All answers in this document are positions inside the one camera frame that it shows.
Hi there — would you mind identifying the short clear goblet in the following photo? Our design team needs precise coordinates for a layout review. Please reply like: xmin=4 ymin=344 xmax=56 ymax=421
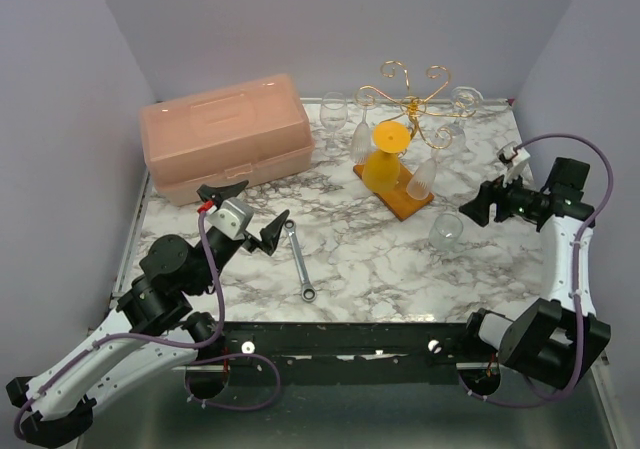
xmin=429 ymin=213 xmax=464 ymax=252

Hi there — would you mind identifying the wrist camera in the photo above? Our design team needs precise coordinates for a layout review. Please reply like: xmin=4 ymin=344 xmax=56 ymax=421
xmin=206 ymin=197 xmax=254 ymax=240
xmin=498 ymin=142 xmax=530 ymax=187

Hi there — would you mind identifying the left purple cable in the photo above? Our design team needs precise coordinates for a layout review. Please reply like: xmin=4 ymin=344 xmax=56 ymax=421
xmin=12 ymin=208 xmax=281 ymax=441

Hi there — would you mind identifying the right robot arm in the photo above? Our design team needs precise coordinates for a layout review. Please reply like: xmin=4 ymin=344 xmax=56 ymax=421
xmin=459 ymin=158 xmax=611 ymax=389

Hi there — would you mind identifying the yellow plastic wine glass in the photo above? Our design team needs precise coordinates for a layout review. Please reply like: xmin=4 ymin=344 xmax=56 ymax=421
xmin=362 ymin=121 xmax=411 ymax=194

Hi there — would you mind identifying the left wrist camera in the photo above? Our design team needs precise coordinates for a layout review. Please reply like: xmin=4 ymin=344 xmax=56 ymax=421
xmin=206 ymin=197 xmax=254 ymax=240

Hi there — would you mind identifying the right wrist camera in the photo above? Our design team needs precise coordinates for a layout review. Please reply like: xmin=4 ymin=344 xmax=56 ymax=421
xmin=498 ymin=142 xmax=530 ymax=187

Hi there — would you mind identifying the clear wine glass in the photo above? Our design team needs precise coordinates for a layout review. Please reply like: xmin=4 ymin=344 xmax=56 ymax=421
xmin=319 ymin=92 xmax=348 ymax=156
xmin=441 ymin=86 xmax=484 ymax=154

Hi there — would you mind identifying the pink plastic storage box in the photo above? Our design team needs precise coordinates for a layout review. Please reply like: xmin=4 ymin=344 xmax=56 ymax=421
xmin=139 ymin=74 xmax=315 ymax=206

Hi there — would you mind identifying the ribbed clear champagne flute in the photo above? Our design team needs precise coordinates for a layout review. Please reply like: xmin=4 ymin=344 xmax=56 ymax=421
xmin=350 ymin=106 xmax=371 ymax=165

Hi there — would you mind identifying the gold wire glass rack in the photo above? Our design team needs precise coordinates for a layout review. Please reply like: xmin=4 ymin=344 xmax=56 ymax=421
xmin=353 ymin=60 xmax=454 ymax=221

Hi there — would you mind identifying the clear wine glass back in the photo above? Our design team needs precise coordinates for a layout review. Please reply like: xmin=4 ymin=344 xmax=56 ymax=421
xmin=319 ymin=92 xmax=348 ymax=156

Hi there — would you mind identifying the silver ratchet wrench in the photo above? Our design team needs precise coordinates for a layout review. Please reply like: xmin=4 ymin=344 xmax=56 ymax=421
xmin=284 ymin=219 xmax=317 ymax=303

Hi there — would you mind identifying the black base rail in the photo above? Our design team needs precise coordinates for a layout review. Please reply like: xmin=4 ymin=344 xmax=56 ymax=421
xmin=185 ymin=322 xmax=501 ymax=398

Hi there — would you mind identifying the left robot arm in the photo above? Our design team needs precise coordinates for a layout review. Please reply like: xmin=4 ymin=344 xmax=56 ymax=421
xmin=6 ymin=182 xmax=290 ymax=448

